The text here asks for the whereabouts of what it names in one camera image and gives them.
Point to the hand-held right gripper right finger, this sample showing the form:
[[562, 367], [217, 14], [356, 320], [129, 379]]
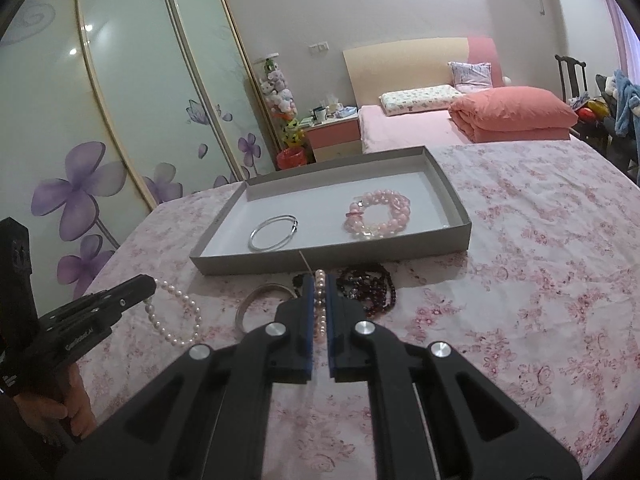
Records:
[[332, 325]]

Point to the bed with cream pink headboard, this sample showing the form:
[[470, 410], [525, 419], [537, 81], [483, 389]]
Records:
[[400, 60]]

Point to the lilac patterned pillow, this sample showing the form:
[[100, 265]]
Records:
[[470, 75]]

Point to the white wall socket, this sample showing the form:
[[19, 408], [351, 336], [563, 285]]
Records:
[[320, 47]]

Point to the person's left forearm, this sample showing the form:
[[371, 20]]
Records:
[[25, 450]]

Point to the red waste bin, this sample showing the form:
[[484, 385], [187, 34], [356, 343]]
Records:
[[291, 159]]

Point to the blue garment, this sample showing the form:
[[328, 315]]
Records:
[[625, 100]]

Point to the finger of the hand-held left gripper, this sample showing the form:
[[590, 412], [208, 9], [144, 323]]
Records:
[[115, 300]]

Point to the plush toy tower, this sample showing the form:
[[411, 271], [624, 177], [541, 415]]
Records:
[[277, 90]]

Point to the grey cardboard tray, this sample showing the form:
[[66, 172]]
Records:
[[320, 195]]

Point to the white patterned pillow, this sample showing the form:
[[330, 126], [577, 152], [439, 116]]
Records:
[[420, 97]]

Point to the dark wooden chair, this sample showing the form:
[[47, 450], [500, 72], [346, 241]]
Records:
[[570, 67]]

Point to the folded pink quilt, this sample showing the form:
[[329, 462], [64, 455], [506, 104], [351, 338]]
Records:
[[510, 110]]

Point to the person's left hand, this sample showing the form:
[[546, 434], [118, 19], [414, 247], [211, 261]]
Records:
[[75, 410]]

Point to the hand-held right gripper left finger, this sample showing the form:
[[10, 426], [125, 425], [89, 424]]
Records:
[[309, 320]]

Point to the pink floral bed sheet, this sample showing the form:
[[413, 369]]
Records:
[[550, 260]]

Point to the pink curtain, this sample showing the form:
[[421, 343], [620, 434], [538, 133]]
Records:
[[625, 25]]

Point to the thin silver bangle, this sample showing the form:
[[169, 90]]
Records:
[[251, 239]]

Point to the pink cream nightstand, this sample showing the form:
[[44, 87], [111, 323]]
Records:
[[332, 140]]

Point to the wide silver bangle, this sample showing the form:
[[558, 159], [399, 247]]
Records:
[[244, 311]]

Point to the floral sliding door wardrobe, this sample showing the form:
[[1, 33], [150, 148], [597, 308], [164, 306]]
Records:
[[125, 85]]

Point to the colourful bag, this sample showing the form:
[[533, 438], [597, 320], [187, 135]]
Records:
[[592, 110]]

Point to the white mug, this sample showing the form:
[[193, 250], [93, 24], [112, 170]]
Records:
[[320, 115]]

